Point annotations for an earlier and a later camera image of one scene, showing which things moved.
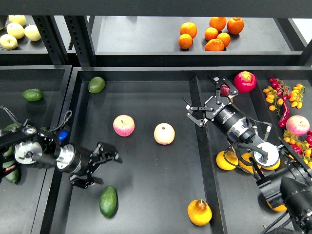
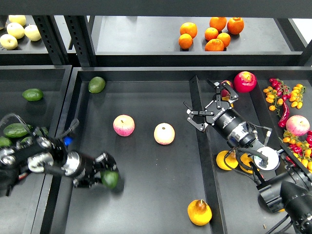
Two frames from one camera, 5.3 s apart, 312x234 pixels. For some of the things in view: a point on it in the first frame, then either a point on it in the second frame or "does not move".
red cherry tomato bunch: [282, 89] does not move
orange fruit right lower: [225, 38] does not move
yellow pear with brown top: [199, 213] does not move
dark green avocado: [109, 202] to [110, 178]
